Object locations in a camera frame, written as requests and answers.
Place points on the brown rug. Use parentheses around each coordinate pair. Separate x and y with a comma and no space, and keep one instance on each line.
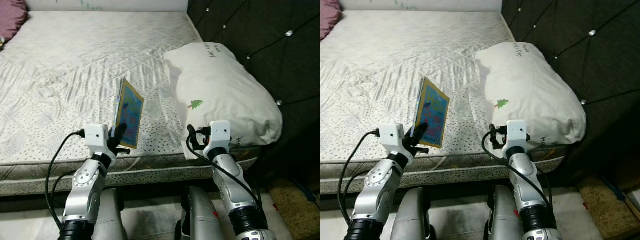
(290,210)
(600,205)

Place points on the patterned white mattress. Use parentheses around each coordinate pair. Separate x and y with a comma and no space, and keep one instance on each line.
(385,65)
(65,65)

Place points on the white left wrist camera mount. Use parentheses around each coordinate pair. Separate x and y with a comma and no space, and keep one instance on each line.
(391,136)
(96,136)

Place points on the grey left robot leg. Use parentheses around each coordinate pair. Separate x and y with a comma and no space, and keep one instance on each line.
(412,215)
(112,220)

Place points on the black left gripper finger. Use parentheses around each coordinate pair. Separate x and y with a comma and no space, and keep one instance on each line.
(420,135)
(120,136)

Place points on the white pillow with tree print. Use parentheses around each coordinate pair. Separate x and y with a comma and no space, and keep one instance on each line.
(230,95)
(540,95)

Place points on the thin patterned base mattress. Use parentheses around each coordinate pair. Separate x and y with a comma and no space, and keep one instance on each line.
(30,189)
(340,187)

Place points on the purple penguin print blanket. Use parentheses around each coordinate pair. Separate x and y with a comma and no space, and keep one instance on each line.
(329,17)
(10,20)

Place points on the black tufted headboard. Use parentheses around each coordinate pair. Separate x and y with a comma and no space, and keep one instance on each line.
(280,30)
(600,30)

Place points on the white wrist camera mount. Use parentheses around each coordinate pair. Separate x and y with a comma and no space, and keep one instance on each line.
(96,136)
(391,136)
(517,131)
(220,132)

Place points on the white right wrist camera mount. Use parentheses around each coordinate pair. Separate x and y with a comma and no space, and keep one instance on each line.
(220,132)
(517,131)

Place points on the grey robot leg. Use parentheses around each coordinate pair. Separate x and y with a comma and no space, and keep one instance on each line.
(502,215)
(412,215)
(112,220)
(200,215)

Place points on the grey right robot leg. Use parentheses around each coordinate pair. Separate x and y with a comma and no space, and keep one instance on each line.
(200,215)
(502,215)

